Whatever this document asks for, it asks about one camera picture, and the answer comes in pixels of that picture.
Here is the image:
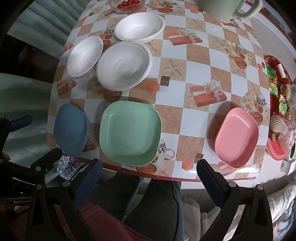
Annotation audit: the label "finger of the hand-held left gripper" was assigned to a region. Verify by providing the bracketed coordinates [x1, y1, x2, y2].
[30, 148, 63, 176]
[0, 115, 33, 153]

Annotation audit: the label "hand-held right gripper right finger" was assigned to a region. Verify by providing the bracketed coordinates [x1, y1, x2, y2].
[196, 159, 273, 241]

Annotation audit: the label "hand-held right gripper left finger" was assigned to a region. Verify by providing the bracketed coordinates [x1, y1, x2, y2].
[28, 159, 103, 241]

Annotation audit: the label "blue square plate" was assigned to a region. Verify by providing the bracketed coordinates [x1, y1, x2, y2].
[54, 103, 89, 157]

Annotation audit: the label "pink square plate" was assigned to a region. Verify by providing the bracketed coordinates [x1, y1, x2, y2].
[214, 107, 259, 169]

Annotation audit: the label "green square plate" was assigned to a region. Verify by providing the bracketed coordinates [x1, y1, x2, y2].
[99, 100, 162, 166]

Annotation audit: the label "large white foam bowl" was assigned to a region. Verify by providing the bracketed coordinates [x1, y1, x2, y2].
[96, 41, 153, 91]

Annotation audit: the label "plaid cloth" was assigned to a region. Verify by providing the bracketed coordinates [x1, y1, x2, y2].
[56, 155, 90, 181]

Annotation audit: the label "white fluffy blanket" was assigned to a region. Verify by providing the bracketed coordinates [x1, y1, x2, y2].
[181, 171, 296, 241]

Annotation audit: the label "person's maroon garment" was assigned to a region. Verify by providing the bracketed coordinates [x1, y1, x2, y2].
[77, 203, 153, 241]

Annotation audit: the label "person's legs in dark trousers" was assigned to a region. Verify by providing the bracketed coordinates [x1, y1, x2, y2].
[92, 173, 184, 241]

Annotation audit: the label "red round snack tray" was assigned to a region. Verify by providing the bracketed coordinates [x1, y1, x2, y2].
[263, 55, 296, 162]

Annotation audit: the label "fruit in white foam net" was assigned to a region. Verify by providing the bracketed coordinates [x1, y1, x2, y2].
[270, 114, 288, 134]

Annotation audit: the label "small white foam bowl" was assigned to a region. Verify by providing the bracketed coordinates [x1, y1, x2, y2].
[67, 36, 104, 77]

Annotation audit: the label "grey pleated curtain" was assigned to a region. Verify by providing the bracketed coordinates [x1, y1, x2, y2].
[7, 0, 82, 59]

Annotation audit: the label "checkered printed tablecloth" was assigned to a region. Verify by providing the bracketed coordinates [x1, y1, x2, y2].
[47, 0, 271, 183]

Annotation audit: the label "green snack packet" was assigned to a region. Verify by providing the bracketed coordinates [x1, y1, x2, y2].
[265, 64, 278, 97]

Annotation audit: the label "small white bottle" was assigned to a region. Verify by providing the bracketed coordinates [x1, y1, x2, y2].
[277, 65, 287, 80]

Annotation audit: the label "clear glass bowl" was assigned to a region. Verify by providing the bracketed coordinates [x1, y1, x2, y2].
[110, 0, 146, 14]

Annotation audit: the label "pile of cherry tomatoes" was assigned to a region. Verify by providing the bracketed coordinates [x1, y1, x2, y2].
[117, 0, 140, 10]

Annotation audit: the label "pale green electric kettle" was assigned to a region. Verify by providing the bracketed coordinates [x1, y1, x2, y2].
[198, 0, 264, 23]

